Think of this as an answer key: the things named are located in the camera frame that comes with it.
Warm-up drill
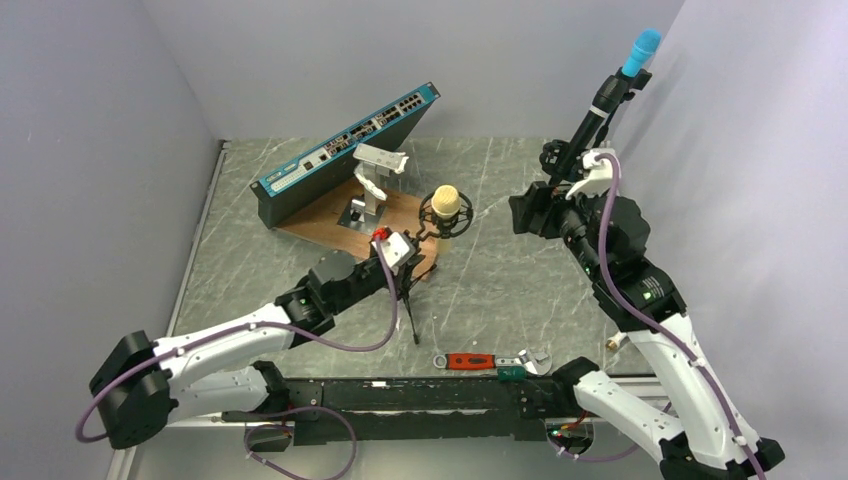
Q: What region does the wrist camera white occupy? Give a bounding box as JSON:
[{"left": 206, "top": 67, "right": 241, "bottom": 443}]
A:
[
  {"left": 371, "top": 228, "right": 416, "bottom": 275},
  {"left": 565, "top": 148, "right": 621, "bottom": 200}
]

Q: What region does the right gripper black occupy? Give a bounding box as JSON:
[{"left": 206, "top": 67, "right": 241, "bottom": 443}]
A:
[{"left": 509, "top": 177, "right": 608, "bottom": 281}]

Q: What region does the black tripod shock mount stand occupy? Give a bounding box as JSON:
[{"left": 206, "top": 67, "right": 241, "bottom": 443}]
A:
[{"left": 398, "top": 187, "right": 474, "bottom": 345}]

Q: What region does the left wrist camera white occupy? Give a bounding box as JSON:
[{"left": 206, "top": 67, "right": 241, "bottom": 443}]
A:
[{"left": 371, "top": 228, "right": 416, "bottom": 275}]

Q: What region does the beige gold microphone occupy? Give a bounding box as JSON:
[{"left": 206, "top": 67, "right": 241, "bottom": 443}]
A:
[{"left": 431, "top": 184, "right": 461, "bottom": 255}]

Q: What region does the brown wooden board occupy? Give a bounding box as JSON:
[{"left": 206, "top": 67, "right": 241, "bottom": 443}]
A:
[{"left": 277, "top": 179, "right": 421, "bottom": 260}]

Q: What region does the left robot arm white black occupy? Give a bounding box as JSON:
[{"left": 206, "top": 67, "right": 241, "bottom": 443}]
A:
[{"left": 75, "top": 232, "right": 422, "bottom": 450}]

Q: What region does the brass small fitting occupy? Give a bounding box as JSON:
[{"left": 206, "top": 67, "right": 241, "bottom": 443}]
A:
[{"left": 605, "top": 332, "right": 628, "bottom": 352}]

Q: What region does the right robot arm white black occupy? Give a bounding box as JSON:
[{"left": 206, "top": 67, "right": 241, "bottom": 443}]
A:
[{"left": 508, "top": 181, "right": 786, "bottom": 479}]

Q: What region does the blue network switch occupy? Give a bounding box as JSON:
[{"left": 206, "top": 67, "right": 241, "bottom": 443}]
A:
[{"left": 250, "top": 82, "right": 441, "bottom": 229}]

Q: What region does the black round base mic stand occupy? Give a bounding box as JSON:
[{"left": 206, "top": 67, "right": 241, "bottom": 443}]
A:
[{"left": 539, "top": 69, "right": 653, "bottom": 183}]

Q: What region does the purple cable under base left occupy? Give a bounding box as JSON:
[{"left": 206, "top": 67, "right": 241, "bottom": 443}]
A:
[{"left": 243, "top": 406, "right": 359, "bottom": 480}]

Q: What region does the black microphone blue foam head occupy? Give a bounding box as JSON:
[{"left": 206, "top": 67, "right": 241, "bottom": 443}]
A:
[{"left": 543, "top": 29, "right": 662, "bottom": 185}]

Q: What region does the green small connector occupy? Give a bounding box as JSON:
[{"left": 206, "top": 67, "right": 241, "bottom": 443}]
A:
[{"left": 497, "top": 366, "right": 527, "bottom": 383}]

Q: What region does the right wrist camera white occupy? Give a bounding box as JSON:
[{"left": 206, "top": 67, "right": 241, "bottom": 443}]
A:
[{"left": 565, "top": 148, "right": 621, "bottom": 200}]

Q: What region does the red handled adjustable wrench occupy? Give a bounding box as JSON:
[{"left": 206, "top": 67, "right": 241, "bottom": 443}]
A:
[{"left": 433, "top": 349, "right": 552, "bottom": 376}]

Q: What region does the white silver bracket fixture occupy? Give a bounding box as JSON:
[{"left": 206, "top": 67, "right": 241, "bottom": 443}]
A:
[{"left": 338, "top": 143, "right": 409, "bottom": 234}]

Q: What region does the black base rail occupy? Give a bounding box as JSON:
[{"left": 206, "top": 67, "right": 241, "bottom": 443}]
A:
[{"left": 221, "top": 376, "right": 583, "bottom": 446}]

